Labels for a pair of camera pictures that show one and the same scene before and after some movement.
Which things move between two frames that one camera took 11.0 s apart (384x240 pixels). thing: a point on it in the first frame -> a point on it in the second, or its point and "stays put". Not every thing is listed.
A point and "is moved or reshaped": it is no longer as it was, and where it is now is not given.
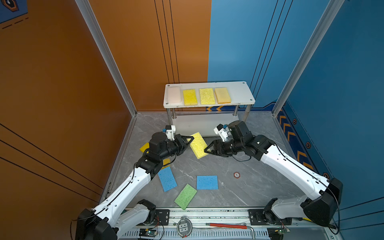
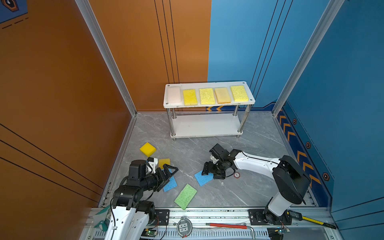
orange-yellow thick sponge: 222,95 stays put
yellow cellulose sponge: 198,146 -> 239,93
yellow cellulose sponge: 207,96 stays put
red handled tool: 232,226 stays put
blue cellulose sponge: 207,182 is moved or reshaped
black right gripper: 216,144 -> 207,169
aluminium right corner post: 330,17 stays put
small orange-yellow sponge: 166,161 stays put
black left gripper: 179,140 -> 163,179
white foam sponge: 174,94 stays put
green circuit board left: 148,232 stays put
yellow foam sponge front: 190,97 stays put
